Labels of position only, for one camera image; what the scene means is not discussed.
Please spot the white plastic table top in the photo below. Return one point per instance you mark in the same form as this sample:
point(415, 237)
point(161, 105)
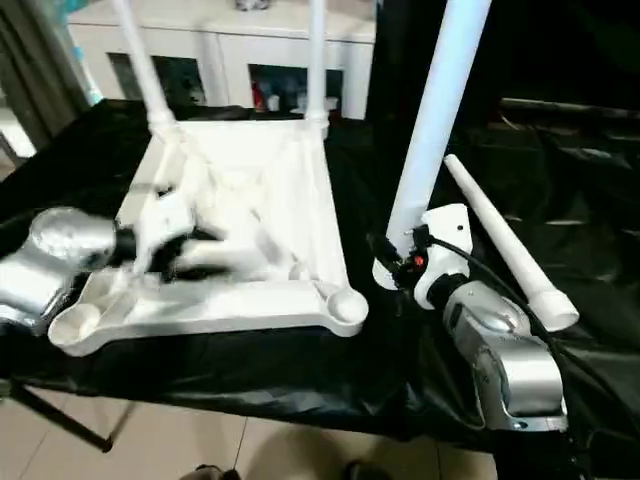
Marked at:
point(250, 150)

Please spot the white plastic table leg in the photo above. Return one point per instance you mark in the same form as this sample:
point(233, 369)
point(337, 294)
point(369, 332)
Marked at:
point(140, 60)
point(435, 120)
point(316, 60)
point(500, 240)

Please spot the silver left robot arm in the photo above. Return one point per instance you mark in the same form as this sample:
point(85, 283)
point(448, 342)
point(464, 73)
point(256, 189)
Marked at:
point(60, 255)

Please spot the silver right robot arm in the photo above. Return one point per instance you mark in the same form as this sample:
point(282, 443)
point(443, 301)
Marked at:
point(500, 360)

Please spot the black table mat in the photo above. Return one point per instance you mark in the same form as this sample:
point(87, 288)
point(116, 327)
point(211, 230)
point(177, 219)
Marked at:
point(250, 380)

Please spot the black right robot foot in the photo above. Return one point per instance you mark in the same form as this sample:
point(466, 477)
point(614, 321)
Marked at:
point(365, 471)

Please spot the black robot foot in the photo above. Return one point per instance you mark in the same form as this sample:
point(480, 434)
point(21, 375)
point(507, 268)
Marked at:
point(217, 473)
point(365, 471)

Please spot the light blue background object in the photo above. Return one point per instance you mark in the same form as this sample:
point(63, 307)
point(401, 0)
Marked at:
point(85, 75)

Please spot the white glass door cabinet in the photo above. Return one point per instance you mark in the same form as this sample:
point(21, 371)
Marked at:
point(220, 40)

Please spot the black left robot foot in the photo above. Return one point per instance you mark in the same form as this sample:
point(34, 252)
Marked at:
point(217, 473)

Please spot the grey curtain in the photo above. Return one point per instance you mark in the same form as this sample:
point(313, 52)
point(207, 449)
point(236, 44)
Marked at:
point(35, 70)

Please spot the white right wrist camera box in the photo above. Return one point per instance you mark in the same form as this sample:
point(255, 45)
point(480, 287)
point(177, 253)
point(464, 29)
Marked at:
point(445, 225)

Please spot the black metal table frame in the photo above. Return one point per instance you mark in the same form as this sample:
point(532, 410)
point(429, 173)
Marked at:
point(60, 415)

